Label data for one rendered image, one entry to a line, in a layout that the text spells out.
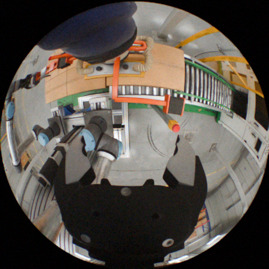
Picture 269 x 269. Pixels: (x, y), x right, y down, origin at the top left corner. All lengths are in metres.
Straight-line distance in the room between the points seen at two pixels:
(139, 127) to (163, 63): 1.36
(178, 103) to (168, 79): 0.36
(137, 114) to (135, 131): 0.36
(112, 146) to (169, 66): 0.69
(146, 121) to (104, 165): 1.43
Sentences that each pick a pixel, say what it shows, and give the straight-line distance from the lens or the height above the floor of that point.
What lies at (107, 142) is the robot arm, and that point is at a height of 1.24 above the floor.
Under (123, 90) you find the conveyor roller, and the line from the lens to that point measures 1.09.
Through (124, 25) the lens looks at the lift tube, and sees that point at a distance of 0.23.
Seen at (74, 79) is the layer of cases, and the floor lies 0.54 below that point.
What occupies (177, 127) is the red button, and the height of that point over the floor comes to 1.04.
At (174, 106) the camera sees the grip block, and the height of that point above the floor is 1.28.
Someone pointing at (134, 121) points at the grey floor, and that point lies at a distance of 1.75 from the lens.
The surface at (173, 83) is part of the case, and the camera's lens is 0.75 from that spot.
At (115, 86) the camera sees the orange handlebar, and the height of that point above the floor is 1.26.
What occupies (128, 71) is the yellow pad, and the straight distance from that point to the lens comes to 0.50.
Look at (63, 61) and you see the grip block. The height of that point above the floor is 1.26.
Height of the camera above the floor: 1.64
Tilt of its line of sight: 60 degrees down
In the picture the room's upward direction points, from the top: 178 degrees clockwise
